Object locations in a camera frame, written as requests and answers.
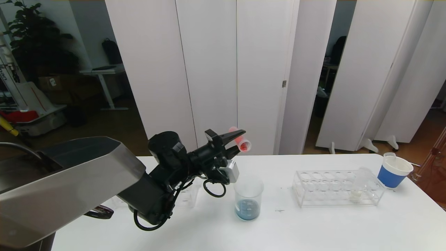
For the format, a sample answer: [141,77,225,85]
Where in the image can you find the red box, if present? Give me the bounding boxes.
[0,110,39,124]

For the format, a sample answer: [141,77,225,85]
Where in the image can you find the white standing desk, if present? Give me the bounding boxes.
[79,64,129,111]

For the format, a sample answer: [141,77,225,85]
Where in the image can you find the test tube with pale liquid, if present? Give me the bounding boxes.
[350,167,372,203]

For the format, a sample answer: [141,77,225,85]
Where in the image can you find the black left camera cable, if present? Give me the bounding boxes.
[203,177,227,198]

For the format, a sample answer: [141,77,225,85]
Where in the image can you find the dark green potted plant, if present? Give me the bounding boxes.
[2,0,80,84]

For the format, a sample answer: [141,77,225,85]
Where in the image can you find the clear plastic test tube rack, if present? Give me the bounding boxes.
[111,176,201,209]
[292,170,386,208]

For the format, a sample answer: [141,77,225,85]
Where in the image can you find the black office chair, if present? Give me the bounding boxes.
[329,36,347,65]

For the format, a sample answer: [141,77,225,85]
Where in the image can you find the brown cardboard box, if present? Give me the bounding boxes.
[38,75,72,94]

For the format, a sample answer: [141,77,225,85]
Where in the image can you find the clear glass beaker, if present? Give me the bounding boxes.
[233,175,264,222]

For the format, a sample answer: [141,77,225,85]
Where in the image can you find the black backpack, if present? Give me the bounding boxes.
[101,38,123,65]

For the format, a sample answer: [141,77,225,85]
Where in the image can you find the brown ribbon cable loop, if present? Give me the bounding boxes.
[85,205,115,220]

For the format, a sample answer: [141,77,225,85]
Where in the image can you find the blue white paper cup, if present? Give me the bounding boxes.
[377,155,414,189]

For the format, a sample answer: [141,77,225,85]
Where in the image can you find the white machine base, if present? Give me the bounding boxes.
[0,31,67,137]

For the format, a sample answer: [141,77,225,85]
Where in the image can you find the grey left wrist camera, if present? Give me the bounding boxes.
[220,160,240,184]

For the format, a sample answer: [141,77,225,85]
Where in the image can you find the yellow handled tool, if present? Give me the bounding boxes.
[0,116,20,137]

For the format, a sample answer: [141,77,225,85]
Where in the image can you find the white folding partition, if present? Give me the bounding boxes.
[315,0,446,154]
[105,0,337,157]

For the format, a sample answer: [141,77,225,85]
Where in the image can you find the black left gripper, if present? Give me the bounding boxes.
[187,129,246,165]

